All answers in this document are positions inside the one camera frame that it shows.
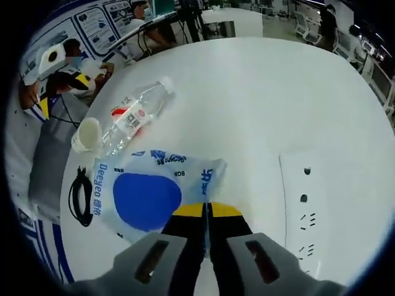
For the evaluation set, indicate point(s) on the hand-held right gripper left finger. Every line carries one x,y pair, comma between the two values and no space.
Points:
188,228

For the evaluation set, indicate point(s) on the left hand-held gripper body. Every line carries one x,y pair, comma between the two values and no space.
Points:
43,66

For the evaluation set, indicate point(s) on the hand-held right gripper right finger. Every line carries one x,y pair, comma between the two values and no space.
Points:
225,228

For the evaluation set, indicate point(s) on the white paper cup green print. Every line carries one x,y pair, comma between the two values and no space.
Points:
88,134

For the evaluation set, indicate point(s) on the wet wipes pack blue lid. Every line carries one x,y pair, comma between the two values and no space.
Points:
145,197

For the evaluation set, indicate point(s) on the clear water bottle red label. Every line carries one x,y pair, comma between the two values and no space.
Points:
135,115

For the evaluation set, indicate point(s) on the person's left hand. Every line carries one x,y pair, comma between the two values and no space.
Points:
29,96

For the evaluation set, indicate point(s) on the person in white shirt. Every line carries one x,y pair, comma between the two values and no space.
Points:
21,148

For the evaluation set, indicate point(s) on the person's grey trousers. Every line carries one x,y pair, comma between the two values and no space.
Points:
49,160

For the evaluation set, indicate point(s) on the white table socket strip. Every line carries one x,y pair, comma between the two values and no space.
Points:
296,185

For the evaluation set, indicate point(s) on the black tripod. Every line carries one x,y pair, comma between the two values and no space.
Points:
191,18

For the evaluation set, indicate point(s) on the white office chair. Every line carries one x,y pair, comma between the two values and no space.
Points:
307,26

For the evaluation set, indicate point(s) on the wall poster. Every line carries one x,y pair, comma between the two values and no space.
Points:
118,13
95,29

